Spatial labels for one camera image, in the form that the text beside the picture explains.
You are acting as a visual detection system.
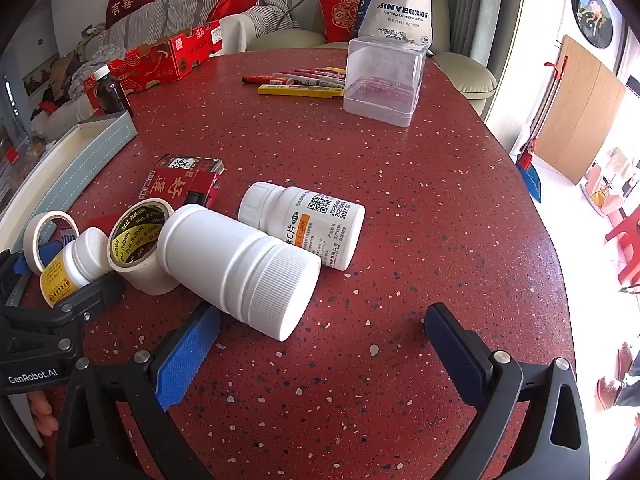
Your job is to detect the brown glass bottle white cap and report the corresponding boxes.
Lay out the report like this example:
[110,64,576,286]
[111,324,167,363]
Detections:
[92,64,133,117]

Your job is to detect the brown shoe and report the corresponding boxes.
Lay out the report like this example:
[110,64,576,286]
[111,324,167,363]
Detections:
[595,342,640,411]

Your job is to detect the white tray blue-grey rim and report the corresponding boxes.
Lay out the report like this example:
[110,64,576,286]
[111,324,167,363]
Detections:
[0,110,138,241]

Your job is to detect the person's left hand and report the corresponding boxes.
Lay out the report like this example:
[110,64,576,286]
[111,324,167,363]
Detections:
[27,391,61,438]

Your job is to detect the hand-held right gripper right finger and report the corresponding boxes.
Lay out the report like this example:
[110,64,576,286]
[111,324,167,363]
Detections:
[424,302,591,480]

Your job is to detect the white bottle printed label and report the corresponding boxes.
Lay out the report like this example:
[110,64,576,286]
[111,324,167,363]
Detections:
[238,182,366,272]

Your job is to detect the yellow utility knife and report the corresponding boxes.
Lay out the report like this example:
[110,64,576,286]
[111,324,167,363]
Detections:
[258,85,346,99]

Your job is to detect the brown clothes pile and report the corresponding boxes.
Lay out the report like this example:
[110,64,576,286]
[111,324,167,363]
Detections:
[42,50,81,106]

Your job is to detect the clear bag red label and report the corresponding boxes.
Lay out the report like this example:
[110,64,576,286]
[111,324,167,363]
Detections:
[0,132,48,196]

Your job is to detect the red cardboard box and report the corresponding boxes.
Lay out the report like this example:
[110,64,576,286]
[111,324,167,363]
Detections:
[81,20,224,111]

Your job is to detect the wide tape roll yellow core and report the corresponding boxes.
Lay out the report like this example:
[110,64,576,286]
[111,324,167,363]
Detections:
[108,198,181,296]

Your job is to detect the clear plastic box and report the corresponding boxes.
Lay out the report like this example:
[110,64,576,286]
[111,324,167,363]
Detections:
[343,36,427,128]

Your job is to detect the blue dustpan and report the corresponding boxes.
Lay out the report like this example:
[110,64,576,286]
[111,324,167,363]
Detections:
[515,162,544,204]

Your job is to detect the wooden board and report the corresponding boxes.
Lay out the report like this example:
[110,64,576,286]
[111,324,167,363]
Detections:
[532,35,627,186]

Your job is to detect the beige armchair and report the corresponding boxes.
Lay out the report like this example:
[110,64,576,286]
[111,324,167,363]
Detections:
[245,0,498,117]

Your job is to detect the bright red cushion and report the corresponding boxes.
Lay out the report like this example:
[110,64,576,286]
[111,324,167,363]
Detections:
[207,0,260,24]

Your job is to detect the red plastic stool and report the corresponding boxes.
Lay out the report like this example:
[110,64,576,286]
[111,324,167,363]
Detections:
[605,212,640,286]

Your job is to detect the white printed tote bag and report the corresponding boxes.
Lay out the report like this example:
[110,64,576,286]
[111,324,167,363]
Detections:
[357,0,435,54]

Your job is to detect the round black wall plaque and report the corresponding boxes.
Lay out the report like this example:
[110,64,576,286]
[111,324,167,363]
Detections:
[571,0,615,50]

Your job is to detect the red patterned cushion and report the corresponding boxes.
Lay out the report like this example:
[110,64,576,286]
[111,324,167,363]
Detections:
[317,0,362,44]

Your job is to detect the pink toy chair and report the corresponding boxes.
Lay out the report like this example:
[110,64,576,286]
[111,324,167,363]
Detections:
[582,162,629,219]

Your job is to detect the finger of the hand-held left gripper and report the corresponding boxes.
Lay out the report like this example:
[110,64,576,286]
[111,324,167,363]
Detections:
[0,242,63,307]
[50,272,127,322]

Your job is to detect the pale clothes pile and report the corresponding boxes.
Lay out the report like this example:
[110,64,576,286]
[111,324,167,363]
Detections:
[70,42,129,86]

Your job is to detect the white bottle yellow label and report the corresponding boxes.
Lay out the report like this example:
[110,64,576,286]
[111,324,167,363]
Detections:
[40,226,117,308]

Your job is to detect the grey-green curtain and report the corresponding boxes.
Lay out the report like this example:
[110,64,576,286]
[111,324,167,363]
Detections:
[444,0,529,63]

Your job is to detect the red box gold characters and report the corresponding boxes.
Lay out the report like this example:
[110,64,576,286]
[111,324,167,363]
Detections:
[136,169,198,204]

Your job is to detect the dark patterned small box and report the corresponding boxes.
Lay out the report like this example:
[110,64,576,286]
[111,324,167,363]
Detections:
[155,154,225,177]

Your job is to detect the tape roll blue red core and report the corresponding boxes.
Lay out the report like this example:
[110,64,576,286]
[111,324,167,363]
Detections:
[23,210,80,276]

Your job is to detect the red-handled broom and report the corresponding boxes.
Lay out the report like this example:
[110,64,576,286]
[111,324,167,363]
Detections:
[517,55,571,171]

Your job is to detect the grey covered sofa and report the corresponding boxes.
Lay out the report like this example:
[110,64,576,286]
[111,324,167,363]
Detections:
[30,0,301,147]

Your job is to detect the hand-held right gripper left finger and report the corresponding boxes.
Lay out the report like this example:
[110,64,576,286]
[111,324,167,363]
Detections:
[55,302,223,480]

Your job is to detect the landscape wall painting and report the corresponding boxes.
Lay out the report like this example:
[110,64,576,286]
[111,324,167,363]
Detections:
[22,55,59,97]

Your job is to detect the large plain white bottle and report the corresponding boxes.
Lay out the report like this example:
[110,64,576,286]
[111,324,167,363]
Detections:
[156,203,322,342]

